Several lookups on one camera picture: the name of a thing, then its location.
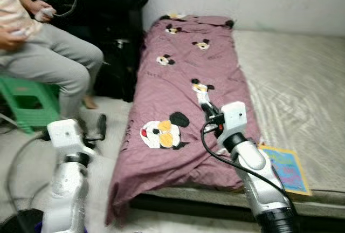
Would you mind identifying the seated person grey trousers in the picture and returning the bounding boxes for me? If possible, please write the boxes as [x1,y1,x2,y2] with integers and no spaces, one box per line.
[0,0,105,123]

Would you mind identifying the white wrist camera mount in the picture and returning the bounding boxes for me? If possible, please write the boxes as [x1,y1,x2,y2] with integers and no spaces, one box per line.
[46,118,96,161]
[220,101,250,141]

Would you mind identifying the grey quilted mattress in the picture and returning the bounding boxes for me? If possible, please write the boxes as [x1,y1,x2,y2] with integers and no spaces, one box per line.
[129,28,345,218]

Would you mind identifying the black fabric wardrobe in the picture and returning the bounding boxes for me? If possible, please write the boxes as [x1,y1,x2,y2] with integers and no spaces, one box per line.
[20,0,150,103]

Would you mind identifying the yellow bordered children's book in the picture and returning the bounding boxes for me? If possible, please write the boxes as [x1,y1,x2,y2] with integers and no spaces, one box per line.
[257,143,313,197]

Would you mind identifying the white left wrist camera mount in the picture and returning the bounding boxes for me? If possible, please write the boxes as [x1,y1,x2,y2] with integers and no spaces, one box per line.
[46,118,96,161]

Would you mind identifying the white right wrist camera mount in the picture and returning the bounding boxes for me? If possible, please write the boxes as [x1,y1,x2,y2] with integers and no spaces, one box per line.
[220,101,250,141]

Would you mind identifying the green plastic stool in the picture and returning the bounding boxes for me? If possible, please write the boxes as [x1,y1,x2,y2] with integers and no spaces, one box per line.
[0,76,61,134]

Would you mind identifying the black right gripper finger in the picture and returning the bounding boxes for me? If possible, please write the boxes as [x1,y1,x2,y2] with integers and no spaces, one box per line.
[197,87,222,120]

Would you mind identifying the dark bed frame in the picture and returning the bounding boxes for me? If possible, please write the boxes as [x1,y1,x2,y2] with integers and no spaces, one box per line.
[128,193,345,232]

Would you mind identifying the white handheld controller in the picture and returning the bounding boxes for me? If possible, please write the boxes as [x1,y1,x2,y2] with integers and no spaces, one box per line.
[36,5,56,20]

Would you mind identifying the purple cartoon print blanket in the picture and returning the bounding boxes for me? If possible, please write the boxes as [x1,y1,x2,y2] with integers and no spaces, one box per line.
[105,13,263,226]

